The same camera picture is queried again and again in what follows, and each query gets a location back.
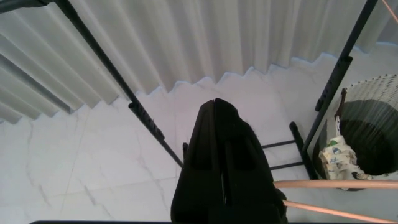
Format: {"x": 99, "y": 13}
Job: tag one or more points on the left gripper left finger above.
{"x": 199, "y": 193}

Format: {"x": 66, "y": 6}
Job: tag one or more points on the black clothes rack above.
{"x": 337, "y": 74}

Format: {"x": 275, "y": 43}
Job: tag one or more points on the cream printed garment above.
{"x": 339, "y": 161}

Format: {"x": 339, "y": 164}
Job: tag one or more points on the pink clothes hanger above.
{"x": 391, "y": 11}
{"x": 342, "y": 184}

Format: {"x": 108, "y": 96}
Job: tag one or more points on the black garment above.
{"x": 230, "y": 118}

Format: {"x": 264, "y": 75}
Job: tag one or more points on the white laundry basket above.
{"x": 373, "y": 90}

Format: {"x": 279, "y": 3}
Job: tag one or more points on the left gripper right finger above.
{"x": 248, "y": 193}

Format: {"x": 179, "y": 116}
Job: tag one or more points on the white curtain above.
{"x": 202, "y": 37}

